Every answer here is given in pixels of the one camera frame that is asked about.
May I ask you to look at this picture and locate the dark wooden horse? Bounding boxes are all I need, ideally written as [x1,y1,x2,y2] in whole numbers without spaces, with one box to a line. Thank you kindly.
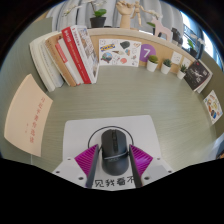
[170,27,184,46]

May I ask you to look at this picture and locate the white orchid in black pot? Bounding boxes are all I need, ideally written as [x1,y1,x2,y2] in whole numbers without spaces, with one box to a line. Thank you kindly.
[61,0,108,29]

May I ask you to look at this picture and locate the white mouse pad, black drawing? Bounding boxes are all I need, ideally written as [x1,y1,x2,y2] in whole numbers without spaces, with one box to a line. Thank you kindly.
[62,114,163,191]

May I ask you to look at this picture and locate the peach paper sheet, red text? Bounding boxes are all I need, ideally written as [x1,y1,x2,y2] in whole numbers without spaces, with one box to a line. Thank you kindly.
[3,73,54,158]

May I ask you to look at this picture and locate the green plant in black pot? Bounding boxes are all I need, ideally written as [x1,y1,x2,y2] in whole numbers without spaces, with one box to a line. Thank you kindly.
[186,33,205,58]

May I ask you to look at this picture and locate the pink wooden horse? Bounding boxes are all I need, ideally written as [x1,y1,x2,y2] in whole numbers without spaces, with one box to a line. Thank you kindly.
[151,17,174,43]

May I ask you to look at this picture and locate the white illustrated sticker sheet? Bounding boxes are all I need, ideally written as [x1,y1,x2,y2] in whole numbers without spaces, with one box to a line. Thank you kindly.
[98,38,143,68]

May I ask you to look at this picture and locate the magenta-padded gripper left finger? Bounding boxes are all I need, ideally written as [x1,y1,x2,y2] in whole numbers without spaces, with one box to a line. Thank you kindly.
[52,143,101,189]

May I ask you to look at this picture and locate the colourful food sticker sheet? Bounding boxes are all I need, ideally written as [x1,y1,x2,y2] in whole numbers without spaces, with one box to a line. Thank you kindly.
[203,89,224,125]

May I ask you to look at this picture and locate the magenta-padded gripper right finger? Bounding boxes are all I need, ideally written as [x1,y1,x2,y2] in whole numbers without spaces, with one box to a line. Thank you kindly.
[128,143,175,189]

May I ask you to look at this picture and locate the light wooden desk shelf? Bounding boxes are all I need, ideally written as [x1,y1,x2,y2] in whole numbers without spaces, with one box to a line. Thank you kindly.
[87,27,198,73]

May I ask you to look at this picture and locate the white book with red stripe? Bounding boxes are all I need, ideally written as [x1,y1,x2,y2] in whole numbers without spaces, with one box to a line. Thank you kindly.
[54,38,84,86]

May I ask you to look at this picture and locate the grey curtain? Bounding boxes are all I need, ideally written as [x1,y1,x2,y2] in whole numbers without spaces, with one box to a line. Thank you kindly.
[44,0,183,38]

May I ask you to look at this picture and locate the white wall socket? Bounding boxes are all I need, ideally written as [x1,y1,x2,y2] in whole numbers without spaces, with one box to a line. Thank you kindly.
[170,50,184,66]
[181,56,193,69]

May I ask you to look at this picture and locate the white book behind black book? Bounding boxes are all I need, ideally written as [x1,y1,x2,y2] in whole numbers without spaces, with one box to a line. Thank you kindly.
[196,63,214,94]

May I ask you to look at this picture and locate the small succulent in white pot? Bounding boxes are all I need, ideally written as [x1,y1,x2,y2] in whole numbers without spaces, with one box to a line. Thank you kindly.
[146,54,160,73]
[176,63,189,81]
[160,58,173,75]

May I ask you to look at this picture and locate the white orchid flowers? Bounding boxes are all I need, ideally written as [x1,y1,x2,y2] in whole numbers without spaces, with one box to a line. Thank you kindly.
[144,9,164,29]

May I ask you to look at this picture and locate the thick white book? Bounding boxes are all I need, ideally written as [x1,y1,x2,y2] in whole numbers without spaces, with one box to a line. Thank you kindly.
[29,31,66,93]

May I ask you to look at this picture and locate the brown kraft book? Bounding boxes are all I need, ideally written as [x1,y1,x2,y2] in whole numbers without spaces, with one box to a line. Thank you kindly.
[44,33,79,88]

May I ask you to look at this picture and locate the black cover book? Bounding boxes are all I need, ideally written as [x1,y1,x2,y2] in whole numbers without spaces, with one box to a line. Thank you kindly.
[183,59,211,92]

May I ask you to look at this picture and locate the wooden hand model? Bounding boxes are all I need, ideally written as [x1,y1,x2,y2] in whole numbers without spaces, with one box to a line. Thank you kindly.
[115,0,134,30]

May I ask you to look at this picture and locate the wooden artist mannequin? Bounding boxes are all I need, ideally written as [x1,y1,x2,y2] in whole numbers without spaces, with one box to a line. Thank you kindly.
[130,0,148,28]

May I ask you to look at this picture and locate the purple round number sign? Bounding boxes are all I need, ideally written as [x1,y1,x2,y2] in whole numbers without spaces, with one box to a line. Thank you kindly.
[139,43,158,64]

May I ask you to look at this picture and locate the black computer mouse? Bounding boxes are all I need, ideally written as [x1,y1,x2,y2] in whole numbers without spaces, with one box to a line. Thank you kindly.
[100,128,130,176]

